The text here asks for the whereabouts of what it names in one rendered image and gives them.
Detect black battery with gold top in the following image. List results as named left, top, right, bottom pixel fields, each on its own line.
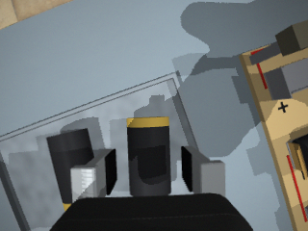
left=292, top=134, right=308, bottom=172
left=126, top=116, right=171, bottom=196
left=46, top=128, right=94, bottom=211

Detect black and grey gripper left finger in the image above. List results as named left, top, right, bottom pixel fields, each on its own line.
left=70, top=148, right=117, bottom=203

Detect tan battery holder board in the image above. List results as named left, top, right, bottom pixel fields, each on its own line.
left=239, top=20, right=308, bottom=231

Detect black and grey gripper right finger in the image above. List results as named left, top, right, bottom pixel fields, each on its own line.
left=181, top=146, right=225, bottom=197

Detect grey shallow tray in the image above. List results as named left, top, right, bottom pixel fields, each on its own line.
left=0, top=73, right=204, bottom=231

